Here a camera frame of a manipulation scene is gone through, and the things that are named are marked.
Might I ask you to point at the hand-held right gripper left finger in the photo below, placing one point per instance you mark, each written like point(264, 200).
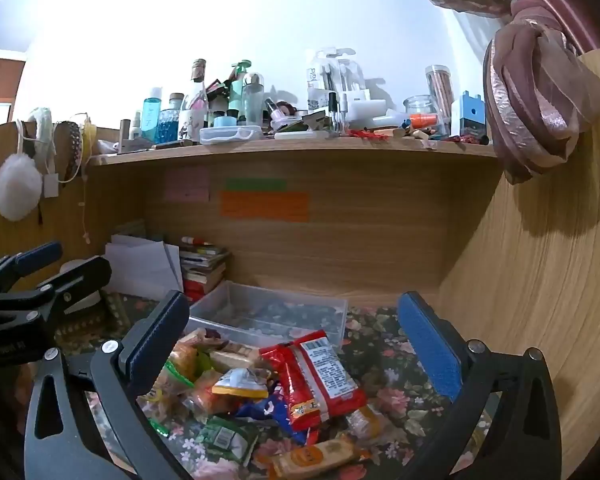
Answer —
point(155, 332)

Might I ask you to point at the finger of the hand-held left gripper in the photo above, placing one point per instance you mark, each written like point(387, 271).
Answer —
point(82, 277)
point(37, 257)

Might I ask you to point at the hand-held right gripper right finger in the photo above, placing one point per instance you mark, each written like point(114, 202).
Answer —
point(430, 347)

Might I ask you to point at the clear orange snack packet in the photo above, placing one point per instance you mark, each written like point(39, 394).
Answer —
point(182, 360)

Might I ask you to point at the clear green-edged snack packet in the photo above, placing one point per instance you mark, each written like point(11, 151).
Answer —
point(167, 397)

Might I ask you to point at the beige wafer packet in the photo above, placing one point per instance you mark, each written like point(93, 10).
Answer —
point(232, 357)

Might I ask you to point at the small yellow candy packet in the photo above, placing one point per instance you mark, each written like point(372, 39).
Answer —
point(365, 420)

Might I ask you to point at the yellow white snack packet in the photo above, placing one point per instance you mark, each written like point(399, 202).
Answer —
point(240, 384)

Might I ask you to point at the red snack packet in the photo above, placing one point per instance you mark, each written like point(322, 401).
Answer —
point(315, 375)

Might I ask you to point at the green snack packet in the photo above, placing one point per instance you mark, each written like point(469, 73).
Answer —
point(220, 437)

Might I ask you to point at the clear plastic container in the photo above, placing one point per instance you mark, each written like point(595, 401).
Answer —
point(280, 305)

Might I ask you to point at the blue snack packet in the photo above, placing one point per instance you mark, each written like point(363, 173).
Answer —
point(265, 408)

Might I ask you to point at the orange wafer packet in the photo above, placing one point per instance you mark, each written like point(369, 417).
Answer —
point(310, 457)

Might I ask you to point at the floral tablecloth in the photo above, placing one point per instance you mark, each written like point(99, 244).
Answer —
point(390, 360)

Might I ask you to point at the white paper sheets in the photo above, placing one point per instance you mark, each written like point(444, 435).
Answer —
point(140, 265)

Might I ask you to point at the pale green book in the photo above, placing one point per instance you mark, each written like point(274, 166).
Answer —
point(129, 230)

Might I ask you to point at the white fluffy puff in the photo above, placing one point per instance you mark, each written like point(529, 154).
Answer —
point(17, 187)

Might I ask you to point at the white tag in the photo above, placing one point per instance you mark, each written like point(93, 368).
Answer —
point(51, 186)

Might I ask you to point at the stack of books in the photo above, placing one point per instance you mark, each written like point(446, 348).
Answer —
point(205, 270)

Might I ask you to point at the wooden desk shelf unit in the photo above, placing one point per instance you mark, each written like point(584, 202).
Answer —
point(380, 250)

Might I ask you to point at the dark studded headband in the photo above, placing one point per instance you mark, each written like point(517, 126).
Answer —
point(73, 145)

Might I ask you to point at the white fuzzy headband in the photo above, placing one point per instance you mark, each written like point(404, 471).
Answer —
point(44, 130)

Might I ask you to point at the yellow headband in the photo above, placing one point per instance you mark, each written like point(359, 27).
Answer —
point(89, 135)

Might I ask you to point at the pink sticky note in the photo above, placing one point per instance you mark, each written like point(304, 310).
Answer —
point(186, 185)

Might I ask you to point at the small white spray bottle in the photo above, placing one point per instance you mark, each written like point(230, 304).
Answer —
point(135, 127)

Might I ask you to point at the orange sticky note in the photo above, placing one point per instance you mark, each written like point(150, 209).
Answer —
point(265, 206)

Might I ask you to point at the blue round bottle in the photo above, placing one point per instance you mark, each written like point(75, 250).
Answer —
point(170, 127)

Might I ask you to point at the blue liquid bottle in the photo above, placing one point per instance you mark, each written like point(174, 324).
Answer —
point(151, 117)

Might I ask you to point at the green sticky note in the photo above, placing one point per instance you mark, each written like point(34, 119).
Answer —
point(256, 185)

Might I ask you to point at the wooden cabinet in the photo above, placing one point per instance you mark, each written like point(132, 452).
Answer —
point(0, 77)

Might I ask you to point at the white printed mug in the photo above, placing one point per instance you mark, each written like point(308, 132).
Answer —
point(190, 127)

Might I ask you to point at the clear flat plastic case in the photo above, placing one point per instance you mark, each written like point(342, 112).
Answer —
point(230, 135)

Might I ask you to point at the light blue jar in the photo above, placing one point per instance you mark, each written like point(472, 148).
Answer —
point(225, 121)

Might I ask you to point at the orange capped tube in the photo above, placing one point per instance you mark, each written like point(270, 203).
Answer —
point(424, 121)

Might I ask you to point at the cork-topped bottle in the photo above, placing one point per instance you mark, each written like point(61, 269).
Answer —
point(198, 75)

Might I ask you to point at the blue white box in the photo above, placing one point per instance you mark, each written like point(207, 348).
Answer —
point(472, 115)

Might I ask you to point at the glass jar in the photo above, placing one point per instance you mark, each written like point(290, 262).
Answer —
point(417, 105)

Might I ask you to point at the green pump bottle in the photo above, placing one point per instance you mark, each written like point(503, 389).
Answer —
point(237, 90)

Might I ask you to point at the white flat case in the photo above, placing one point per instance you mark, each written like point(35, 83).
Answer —
point(300, 135)

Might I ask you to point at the clear bottle silver cap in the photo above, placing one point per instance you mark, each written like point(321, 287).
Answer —
point(253, 102)

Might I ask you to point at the tall clear tube jar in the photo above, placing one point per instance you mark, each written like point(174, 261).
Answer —
point(439, 95)

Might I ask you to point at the pink curtain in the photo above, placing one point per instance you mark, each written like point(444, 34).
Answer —
point(530, 100)

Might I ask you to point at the clear blister packaging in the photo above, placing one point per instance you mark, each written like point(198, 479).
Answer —
point(330, 75)

